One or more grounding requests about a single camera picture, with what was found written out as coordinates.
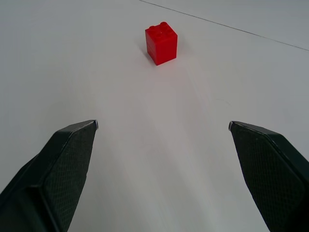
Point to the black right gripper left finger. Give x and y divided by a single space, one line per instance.
55 178

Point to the red toy brick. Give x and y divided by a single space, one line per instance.
161 44

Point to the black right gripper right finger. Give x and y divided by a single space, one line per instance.
268 174

